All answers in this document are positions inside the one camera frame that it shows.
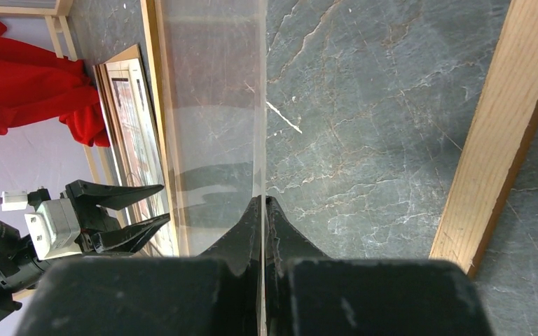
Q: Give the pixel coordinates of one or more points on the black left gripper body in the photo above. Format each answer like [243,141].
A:
[91,221]

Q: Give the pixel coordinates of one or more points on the clear acrylic sheet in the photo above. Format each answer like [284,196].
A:
[213,56]

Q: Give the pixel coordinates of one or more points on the brown backing board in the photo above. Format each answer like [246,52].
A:
[120,116]

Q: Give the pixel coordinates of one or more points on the wooden picture frame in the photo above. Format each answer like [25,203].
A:
[395,129]

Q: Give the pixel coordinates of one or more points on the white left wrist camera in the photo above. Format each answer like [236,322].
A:
[54,228]

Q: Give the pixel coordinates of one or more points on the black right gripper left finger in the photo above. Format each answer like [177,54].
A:
[238,252]

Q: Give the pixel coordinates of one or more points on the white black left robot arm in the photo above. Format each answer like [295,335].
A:
[20,269]

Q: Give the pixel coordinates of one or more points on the wooden rack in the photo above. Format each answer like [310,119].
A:
[15,162]

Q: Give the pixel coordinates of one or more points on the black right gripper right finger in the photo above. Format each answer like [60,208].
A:
[282,243]

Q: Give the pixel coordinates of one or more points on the red cloth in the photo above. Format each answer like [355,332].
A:
[36,85]

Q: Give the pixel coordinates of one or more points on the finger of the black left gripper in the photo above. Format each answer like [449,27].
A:
[130,239]
[86,195]

